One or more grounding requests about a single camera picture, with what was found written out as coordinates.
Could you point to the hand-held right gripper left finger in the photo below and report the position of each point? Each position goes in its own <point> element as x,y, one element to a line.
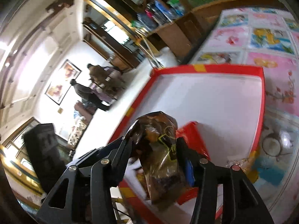
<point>121,155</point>

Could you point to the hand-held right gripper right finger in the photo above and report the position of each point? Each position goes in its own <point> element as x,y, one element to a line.
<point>189,173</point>

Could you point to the brown snack packet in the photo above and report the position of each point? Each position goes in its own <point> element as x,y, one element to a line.
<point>158,144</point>

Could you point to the red tray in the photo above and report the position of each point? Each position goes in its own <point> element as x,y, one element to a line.
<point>210,102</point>

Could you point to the floral sofa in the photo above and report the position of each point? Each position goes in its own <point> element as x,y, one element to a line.
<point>78,130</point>

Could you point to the plain red packet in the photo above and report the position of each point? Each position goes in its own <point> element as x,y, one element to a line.
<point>193,135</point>

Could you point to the white sack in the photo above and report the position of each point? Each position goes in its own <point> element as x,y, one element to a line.
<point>164,57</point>

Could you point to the wooden sideboard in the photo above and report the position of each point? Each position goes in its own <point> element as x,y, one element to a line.
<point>182,35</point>

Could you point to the gold framed glass cabinet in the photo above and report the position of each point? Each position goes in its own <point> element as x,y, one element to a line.
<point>109,21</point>

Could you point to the printed fruit tablecloth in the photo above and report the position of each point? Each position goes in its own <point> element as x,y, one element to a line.
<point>268,63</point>

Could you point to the pile of blue packets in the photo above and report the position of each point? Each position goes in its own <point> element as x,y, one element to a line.
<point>161,11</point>

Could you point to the framed wall picture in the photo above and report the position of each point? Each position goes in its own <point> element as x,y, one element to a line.
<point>69,70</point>
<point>56,93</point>

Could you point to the wooden wall ornament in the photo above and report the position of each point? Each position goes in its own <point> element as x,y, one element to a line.
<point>59,3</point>

